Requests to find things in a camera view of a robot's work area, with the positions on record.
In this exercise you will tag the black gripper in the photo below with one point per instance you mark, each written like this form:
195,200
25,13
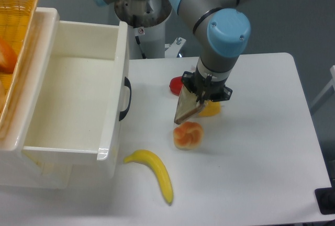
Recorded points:
206,88

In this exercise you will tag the triangular toast slice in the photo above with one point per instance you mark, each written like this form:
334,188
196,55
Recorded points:
187,106

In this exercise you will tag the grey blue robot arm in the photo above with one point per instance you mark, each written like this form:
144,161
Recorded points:
222,31

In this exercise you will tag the upper white drawer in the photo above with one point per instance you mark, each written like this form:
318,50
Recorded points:
76,118

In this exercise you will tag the white drawer cabinet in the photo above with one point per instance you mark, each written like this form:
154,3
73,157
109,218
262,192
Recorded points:
17,168

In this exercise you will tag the yellow pepper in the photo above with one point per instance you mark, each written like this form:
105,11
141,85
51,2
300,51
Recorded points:
211,109

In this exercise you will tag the red pepper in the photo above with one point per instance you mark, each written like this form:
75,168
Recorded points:
176,85

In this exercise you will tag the round swirl bread roll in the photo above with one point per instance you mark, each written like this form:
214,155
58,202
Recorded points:
188,135

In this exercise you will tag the yellow banana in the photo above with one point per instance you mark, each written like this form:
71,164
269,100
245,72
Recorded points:
154,163

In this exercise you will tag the black device at edge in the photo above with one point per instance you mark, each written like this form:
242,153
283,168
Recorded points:
325,200

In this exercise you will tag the orange fruit in basket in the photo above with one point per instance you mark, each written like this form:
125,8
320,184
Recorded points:
8,57

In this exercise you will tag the yellow woven basket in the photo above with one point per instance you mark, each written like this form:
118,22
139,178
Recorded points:
16,23

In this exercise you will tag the black drawer handle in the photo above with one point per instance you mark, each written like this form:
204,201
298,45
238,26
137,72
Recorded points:
127,99

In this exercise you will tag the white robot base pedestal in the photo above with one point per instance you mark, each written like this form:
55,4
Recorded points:
146,21

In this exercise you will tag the white frame at right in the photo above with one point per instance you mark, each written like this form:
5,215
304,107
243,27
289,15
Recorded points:
324,94

